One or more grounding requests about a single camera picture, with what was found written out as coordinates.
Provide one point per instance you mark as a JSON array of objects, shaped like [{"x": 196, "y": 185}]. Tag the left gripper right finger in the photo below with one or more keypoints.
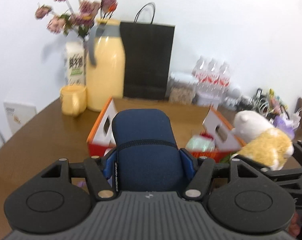
[{"x": 198, "y": 173}]

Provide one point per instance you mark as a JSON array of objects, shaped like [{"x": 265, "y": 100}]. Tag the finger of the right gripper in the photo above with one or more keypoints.
[
  {"x": 282, "y": 174},
  {"x": 301, "y": 148}
]

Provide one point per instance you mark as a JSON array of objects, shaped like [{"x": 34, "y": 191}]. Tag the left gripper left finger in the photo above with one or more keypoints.
[{"x": 99, "y": 176}]

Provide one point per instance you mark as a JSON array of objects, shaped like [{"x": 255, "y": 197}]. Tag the yellow white plush toy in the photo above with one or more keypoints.
[{"x": 265, "y": 144}]

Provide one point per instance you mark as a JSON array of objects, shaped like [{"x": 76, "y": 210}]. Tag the navy zip pouch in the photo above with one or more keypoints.
[{"x": 147, "y": 155}]

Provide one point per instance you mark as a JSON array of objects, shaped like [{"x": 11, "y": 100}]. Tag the purple tissue pack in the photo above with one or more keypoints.
[{"x": 285, "y": 126}]

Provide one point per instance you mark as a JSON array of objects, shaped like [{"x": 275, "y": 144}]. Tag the red cardboard box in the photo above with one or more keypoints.
[{"x": 186, "y": 121}]

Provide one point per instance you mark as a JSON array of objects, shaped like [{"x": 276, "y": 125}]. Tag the colourful snack packet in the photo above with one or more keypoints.
[{"x": 277, "y": 106}]

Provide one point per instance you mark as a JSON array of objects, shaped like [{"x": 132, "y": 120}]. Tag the small printed tin box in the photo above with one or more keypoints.
[{"x": 206, "y": 100}]

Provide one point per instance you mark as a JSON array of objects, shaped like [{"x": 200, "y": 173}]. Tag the white robot figurine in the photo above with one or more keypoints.
[{"x": 232, "y": 98}]

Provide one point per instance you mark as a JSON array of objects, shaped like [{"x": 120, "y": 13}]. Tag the clear snack container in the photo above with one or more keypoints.
[{"x": 182, "y": 88}]

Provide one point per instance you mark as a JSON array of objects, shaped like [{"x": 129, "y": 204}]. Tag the water bottle right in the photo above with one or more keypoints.
[{"x": 224, "y": 75}]

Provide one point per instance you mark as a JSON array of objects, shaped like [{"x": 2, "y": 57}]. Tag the water bottle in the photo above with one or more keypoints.
[
  {"x": 200, "y": 68},
  {"x": 212, "y": 75},
  {"x": 224, "y": 75}
]

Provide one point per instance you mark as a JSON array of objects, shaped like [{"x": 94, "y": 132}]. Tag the water bottle middle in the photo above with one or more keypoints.
[{"x": 212, "y": 75}]

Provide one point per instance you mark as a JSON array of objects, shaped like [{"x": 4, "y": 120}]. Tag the water bottle left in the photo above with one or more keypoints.
[{"x": 200, "y": 68}]

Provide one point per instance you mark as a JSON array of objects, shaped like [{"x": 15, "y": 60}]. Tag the yellow ceramic mug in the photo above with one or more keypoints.
[{"x": 73, "y": 100}]

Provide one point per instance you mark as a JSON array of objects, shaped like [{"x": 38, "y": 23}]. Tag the yellow thermos jug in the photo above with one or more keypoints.
[{"x": 105, "y": 64}]

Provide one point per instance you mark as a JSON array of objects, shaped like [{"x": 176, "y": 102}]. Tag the black paper bag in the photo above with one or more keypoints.
[{"x": 148, "y": 48}]

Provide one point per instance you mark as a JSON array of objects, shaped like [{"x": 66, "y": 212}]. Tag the white milk carton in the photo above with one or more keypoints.
[{"x": 74, "y": 63}]

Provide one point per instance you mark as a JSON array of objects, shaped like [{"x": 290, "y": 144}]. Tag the dried pink rose bouquet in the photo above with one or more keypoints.
[{"x": 79, "y": 17}]

